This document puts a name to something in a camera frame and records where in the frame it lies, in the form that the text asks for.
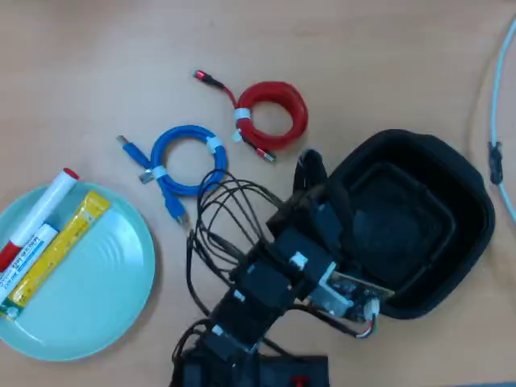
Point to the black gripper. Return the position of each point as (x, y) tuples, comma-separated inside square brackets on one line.
[(298, 242)]

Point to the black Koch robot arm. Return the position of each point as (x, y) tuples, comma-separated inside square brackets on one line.
[(258, 298)]

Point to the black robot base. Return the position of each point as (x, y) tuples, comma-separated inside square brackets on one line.
[(290, 371)]

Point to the black square plastic bowl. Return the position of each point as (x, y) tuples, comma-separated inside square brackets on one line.
[(423, 209)]

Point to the light green round plate bowl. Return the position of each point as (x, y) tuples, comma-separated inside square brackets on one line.
[(88, 290)]

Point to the yellow stick packet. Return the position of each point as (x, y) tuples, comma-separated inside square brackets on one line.
[(56, 250)]

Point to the white marker with red cap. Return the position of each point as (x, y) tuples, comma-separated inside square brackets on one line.
[(38, 209)]

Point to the white tube with blue label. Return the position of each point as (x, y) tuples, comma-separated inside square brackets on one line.
[(24, 258)]

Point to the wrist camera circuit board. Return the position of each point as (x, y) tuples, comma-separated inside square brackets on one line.
[(346, 294)]

